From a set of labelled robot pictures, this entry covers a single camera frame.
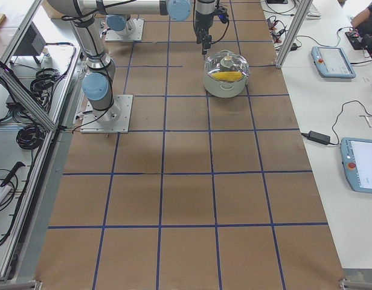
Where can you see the glass pot lid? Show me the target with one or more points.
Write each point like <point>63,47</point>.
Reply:
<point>226,60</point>

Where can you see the white keyboard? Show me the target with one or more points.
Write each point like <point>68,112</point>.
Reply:
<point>313,13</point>

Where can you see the black power brick on table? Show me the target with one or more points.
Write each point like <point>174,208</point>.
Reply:
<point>317,137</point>

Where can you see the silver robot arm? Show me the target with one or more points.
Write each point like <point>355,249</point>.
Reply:
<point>120,23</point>
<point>97,86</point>

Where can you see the aluminium frame rail left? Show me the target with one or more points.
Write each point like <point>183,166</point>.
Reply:
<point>35,103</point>

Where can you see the pale green cooking pot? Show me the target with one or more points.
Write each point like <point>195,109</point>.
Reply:
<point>224,89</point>

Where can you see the aluminium frame post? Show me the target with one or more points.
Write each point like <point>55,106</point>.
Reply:
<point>293,30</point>

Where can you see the far blue teach pendant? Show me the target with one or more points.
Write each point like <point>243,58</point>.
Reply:
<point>332,63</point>

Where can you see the blue teach pendant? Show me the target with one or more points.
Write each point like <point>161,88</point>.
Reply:
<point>332,63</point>
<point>357,163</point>

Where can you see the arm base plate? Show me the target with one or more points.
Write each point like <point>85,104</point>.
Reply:
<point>116,119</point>
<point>136,36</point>

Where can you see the near blue teach pendant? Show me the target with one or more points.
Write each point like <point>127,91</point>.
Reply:
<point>357,163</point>

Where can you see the black handheld tool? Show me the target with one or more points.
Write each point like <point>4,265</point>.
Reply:
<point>12,173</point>

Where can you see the yellow corn cob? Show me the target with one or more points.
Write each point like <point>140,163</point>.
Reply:
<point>227,76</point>

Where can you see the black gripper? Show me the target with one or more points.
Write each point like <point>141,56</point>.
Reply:
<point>202,19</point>

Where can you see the person at desk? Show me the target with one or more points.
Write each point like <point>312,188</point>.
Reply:
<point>362,23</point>

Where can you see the grey control box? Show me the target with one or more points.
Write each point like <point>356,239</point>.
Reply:
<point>32,44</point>

